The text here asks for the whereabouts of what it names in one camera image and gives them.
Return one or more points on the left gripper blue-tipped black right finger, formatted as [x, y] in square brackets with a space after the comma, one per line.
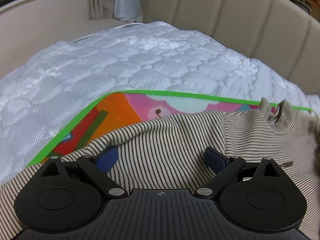
[236, 178]

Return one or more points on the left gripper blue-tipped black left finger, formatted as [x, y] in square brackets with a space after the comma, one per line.
[85, 177]

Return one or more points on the beige black striped shirt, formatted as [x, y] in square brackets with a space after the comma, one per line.
[160, 164]

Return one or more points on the colourful cartoon play mat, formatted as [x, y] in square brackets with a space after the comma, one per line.
[120, 109]

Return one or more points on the white quilted mattress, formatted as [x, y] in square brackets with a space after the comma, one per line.
[41, 97]

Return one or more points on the beige padded headboard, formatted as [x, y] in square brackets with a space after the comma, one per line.
[277, 32]

